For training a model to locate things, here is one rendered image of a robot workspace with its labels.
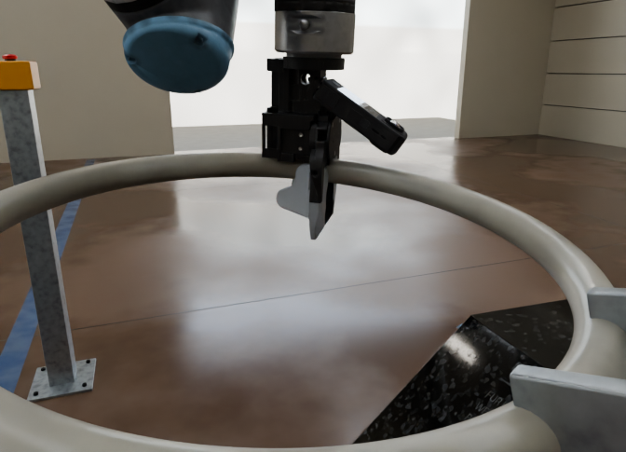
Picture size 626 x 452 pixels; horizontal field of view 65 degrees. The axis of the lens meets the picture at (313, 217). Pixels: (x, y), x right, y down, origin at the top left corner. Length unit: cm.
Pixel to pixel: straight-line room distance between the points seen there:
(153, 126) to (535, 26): 605
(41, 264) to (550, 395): 169
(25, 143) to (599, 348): 161
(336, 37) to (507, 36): 820
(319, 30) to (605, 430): 44
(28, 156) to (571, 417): 163
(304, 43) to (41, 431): 44
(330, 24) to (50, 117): 627
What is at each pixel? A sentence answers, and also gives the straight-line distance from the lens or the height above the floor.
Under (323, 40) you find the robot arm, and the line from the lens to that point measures 55.
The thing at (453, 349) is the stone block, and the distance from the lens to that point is 51.
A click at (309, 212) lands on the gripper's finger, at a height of 90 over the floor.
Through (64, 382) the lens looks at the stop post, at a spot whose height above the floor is 1.
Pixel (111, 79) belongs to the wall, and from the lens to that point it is 666.
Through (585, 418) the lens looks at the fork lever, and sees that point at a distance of 23.
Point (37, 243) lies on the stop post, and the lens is 179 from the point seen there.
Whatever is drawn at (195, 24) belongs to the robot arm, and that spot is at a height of 109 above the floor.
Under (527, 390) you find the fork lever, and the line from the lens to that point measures 23.
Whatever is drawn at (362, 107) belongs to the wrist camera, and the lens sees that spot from 56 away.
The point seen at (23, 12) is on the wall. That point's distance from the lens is 676.
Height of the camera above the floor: 106
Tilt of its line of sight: 17 degrees down
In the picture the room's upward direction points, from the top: straight up
